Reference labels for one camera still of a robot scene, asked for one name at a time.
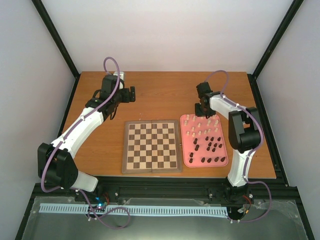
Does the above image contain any wooden chessboard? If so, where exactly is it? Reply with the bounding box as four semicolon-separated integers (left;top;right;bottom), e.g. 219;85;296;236
122;119;182;174

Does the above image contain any black aluminium frame rail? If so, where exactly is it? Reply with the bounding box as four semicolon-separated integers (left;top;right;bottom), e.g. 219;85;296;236
32;174;300;201

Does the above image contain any light blue cable duct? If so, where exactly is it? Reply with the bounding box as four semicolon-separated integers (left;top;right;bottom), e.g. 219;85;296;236
38;203;228;218

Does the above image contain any black frame post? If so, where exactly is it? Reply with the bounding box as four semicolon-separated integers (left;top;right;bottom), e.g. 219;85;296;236
251;0;305;78
31;0;82;80

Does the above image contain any pink plastic tray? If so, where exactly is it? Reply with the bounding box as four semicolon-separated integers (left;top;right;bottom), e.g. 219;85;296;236
179;114;229;168

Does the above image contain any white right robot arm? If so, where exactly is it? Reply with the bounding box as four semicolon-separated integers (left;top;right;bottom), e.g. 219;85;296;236
122;82;263;188

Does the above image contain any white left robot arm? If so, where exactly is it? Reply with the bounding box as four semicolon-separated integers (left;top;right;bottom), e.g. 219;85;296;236
37;71;136;202

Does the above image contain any left black frame post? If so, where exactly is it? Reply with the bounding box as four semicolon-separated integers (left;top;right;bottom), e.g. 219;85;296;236
31;0;82;80

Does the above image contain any right black frame post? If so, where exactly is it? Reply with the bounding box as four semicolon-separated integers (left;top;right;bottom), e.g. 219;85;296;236
251;0;305;78

